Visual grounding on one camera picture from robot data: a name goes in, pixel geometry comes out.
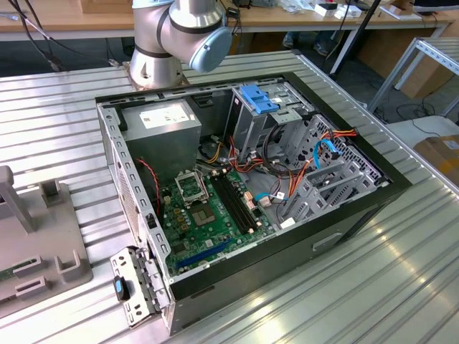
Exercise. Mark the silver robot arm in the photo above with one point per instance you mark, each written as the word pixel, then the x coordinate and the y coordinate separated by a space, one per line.
pixel 154 36

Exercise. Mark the grey disk bay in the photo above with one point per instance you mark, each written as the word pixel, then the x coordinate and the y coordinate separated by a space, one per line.
pixel 317 202

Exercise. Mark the black RAM slot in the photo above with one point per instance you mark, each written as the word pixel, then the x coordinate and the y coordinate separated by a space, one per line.
pixel 232 204
pixel 240 199

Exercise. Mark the grey metal drive cage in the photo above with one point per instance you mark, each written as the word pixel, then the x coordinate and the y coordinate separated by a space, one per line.
pixel 247 132

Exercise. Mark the CPU socket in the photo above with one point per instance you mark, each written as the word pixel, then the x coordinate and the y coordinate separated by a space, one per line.
pixel 203 215

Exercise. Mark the green motherboard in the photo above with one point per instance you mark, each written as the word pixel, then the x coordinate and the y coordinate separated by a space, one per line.
pixel 215 238

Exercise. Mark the silver power supply unit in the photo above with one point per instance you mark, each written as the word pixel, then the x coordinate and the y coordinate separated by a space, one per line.
pixel 161 143

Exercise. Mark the white tag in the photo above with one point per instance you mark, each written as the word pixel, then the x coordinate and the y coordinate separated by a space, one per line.
pixel 287 224

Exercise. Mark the blue plastic drive latch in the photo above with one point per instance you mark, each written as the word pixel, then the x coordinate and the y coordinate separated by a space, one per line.
pixel 258 98

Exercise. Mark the blue expansion slot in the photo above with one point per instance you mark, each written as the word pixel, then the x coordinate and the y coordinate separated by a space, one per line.
pixel 204 253

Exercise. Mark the black PC case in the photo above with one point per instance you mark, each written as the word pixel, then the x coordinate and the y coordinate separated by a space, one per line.
pixel 287 258

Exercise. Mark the person's legs blue jeans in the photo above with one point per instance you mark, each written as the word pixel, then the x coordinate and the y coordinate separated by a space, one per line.
pixel 290 39

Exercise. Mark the wooden desk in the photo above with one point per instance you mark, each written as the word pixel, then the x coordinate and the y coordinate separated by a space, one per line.
pixel 54 21
pixel 287 21

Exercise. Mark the black pole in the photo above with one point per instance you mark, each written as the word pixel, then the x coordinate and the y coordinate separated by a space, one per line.
pixel 355 36

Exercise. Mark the white box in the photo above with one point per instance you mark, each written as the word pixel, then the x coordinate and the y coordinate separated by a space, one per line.
pixel 349 12
pixel 324 11

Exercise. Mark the grey part rack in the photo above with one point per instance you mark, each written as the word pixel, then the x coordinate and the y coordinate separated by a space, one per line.
pixel 46 229

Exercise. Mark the wooden box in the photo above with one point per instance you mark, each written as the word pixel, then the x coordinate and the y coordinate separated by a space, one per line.
pixel 104 5

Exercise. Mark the cardboard box with label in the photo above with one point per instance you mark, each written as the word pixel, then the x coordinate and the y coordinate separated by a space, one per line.
pixel 441 161

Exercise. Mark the plain cardboard box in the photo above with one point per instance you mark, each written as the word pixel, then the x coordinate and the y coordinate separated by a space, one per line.
pixel 423 79

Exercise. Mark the white side table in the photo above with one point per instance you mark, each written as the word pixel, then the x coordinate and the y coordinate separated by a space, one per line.
pixel 441 125

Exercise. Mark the small cardboard box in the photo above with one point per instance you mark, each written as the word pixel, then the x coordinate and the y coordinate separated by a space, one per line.
pixel 401 12

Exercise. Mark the green RAM stick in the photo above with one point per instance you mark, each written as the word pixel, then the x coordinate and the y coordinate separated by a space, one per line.
pixel 5 275

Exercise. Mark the silver slot bracket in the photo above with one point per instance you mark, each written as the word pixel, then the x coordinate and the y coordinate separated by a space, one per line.
pixel 123 261

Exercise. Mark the aluminium frame shelf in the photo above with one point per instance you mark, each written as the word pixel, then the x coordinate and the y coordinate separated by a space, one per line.
pixel 439 53

